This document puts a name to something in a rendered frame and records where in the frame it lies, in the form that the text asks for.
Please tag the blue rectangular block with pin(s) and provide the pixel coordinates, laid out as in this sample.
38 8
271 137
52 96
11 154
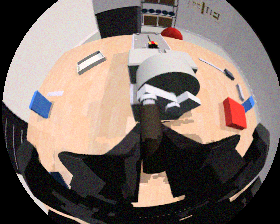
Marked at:
58 178
248 104
40 105

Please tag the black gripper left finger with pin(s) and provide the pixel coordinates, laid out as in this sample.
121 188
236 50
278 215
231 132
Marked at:
121 165

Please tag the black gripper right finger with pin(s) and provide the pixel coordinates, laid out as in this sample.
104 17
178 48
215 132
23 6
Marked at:
185 158

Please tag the red block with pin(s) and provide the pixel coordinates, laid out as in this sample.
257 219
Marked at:
234 114

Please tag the white shallow tray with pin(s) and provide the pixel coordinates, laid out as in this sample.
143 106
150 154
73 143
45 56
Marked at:
90 62

